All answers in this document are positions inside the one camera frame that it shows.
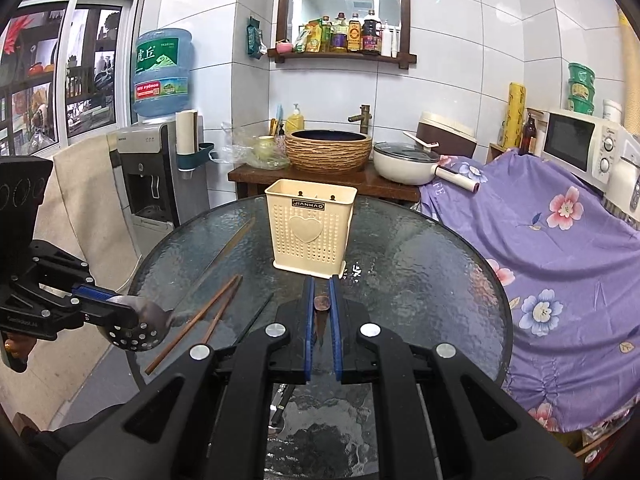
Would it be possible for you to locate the brown and white rice cooker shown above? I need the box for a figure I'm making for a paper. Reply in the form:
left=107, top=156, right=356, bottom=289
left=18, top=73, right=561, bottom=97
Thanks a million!
left=417, top=111, right=478, bottom=158

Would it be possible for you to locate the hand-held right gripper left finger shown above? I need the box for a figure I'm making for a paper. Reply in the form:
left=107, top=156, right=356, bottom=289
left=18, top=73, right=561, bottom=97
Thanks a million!
left=56, top=276, right=317, bottom=480

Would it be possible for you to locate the yellow roll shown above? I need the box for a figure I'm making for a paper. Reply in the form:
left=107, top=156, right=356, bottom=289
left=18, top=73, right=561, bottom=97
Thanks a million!
left=504, top=82, right=527, bottom=148

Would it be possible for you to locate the white microwave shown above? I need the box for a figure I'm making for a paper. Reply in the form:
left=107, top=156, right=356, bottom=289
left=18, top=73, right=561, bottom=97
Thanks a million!
left=542, top=109, right=633, bottom=191

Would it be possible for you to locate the white pan with glass lid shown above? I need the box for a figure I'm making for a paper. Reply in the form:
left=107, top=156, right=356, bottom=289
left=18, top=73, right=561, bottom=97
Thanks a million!
left=372, top=141, right=481, bottom=196

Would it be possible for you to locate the woven basin sink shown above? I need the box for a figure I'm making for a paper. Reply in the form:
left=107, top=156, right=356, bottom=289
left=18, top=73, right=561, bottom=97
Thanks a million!
left=284, top=129, right=375, bottom=176

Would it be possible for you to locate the wooden box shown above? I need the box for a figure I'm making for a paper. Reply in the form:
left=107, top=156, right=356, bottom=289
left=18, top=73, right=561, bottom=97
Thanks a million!
left=487, top=107, right=548, bottom=165

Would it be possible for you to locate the white rice paddle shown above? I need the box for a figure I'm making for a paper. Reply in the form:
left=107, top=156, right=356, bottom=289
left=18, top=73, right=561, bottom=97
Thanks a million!
left=402, top=131, right=441, bottom=151

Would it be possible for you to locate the window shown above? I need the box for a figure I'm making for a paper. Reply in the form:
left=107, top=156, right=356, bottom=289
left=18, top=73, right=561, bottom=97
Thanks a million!
left=0, top=0, right=146, bottom=158

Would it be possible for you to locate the bronze faucet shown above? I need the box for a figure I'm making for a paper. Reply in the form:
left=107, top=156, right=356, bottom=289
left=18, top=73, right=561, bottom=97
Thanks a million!
left=348, top=105, right=373, bottom=136

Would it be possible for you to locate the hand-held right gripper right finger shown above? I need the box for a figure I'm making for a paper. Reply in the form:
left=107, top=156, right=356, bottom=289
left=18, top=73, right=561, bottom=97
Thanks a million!
left=329, top=276, right=583, bottom=480

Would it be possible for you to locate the purple floral cloth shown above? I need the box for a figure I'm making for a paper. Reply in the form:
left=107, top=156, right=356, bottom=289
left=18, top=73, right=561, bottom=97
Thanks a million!
left=415, top=149, right=640, bottom=433

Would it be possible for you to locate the oil bottle with purple label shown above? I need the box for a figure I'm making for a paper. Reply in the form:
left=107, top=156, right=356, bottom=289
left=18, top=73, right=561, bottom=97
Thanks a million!
left=331, top=12, right=349, bottom=53

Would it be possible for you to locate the bottle with orange label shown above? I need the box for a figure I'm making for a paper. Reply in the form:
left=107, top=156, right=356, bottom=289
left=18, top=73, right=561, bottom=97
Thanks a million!
left=347, top=12, right=363, bottom=53

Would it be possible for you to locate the clear plastic bag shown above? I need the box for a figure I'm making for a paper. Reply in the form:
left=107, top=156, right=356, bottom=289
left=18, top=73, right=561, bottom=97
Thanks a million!
left=212, top=122, right=291, bottom=171

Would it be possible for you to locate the dark wooden cabinet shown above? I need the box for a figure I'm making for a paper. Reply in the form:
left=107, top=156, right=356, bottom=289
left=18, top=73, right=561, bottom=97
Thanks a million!
left=227, top=162, right=423, bottom=206

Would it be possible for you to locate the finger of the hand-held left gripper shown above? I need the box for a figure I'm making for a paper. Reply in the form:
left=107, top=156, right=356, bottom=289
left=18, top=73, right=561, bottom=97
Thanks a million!
left=72, top=284, right=127, bottom=305
left=79, top=302, right=140, bottom=329

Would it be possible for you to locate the person's left hand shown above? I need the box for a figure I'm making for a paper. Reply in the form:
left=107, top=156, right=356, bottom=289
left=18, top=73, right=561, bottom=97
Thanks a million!
left=2, top=334, right=40, bottom=362

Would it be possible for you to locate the wooden framed mirror shelf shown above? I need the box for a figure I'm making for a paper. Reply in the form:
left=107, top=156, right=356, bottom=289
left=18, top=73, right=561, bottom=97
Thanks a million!
left=267, top=0, right=418, bottom=71

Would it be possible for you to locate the grey water dispenser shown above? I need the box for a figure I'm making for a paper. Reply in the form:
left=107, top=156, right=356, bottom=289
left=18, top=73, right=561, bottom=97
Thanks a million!
left=106, top=115, right=211, bottom=233

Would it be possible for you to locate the yellow soap dispenser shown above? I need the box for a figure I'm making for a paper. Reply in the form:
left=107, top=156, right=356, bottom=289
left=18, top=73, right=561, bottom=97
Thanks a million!
left=285, top=103, right=305, bottom=135

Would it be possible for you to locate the white paper cup stack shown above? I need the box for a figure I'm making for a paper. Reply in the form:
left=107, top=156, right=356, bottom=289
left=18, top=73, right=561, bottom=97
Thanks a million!
left=175, top=109, right=198, bottom=156

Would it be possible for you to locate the teal cup holder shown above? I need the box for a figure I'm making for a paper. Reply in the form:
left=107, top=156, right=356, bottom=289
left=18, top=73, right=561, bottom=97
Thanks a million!
left=175, top=142, right=216, bottom=173

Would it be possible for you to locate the dark soy sauce bottle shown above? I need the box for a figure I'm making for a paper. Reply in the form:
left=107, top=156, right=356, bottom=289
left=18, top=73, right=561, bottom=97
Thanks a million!
left=361, top=9, right=383, bottom=56

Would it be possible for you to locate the green hanging packet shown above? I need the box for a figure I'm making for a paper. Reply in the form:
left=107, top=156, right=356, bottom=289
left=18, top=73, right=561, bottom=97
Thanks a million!
left=245, top=16, right=268, bottom=58

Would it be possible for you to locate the slotted metal spoon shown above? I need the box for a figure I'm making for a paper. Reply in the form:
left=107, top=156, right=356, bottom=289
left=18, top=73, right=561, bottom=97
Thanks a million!
left=102, top=295, right=176, bottom=354

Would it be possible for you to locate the cream plastic utensil holder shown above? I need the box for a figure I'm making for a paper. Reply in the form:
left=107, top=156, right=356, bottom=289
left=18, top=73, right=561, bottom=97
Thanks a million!
left=263, top=178, right=359, bottom=281

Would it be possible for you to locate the black chopstick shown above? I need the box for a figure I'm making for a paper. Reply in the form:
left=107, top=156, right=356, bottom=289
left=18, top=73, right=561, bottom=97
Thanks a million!
left=234, top=291, right=275, bottom=347

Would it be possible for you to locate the blue water bottle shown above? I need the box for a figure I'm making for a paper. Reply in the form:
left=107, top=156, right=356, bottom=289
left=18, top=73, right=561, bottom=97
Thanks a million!
left=132, top=28, right=193, bottom=120

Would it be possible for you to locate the brown glass bottle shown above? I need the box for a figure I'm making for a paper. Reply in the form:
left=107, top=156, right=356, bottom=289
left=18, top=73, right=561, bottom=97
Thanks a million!
left=519, top=112, right=538, bottom=156

